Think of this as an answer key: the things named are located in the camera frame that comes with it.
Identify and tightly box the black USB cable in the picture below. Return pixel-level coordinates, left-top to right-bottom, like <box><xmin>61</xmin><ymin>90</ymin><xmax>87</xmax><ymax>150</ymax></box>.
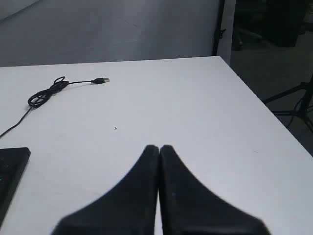
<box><xmin>0</xmin><ymin>76</ymin><xmax>110</xmax><ymax>138</ymax></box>

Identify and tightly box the black stand pole with clamp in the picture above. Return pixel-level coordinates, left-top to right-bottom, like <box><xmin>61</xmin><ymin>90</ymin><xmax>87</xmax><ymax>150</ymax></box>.
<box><xmin>211</xmin><ymin>0</ymin><xmax>225</xmax><ymax>56</ymax></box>

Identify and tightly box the black tripod stand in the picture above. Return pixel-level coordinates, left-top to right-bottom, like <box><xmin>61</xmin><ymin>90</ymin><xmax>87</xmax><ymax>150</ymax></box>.
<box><xmin>262</xmin><ymin>76</ymin><xmax>313</xmax><ymax>133</ymax></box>

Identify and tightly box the black acer keyboard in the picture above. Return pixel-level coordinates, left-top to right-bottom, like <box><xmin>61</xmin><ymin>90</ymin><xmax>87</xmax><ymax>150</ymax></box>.
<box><xmin>0</xmin><ymin>147</ymin><xmax>31</xmax><ymax>220</ymax></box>

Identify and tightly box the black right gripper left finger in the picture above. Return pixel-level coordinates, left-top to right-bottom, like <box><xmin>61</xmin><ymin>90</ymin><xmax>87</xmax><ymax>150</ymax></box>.
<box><xmin>52</xmin><ymin>145</ymin><xmax>159</xmax><ymax>235</ymax></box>

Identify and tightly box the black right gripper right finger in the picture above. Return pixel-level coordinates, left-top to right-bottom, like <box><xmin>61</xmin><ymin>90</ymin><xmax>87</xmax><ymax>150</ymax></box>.
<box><xmin>159</xmin><ymin>145</ymin><xmax>270</xmax><ymax>235</ymax></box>

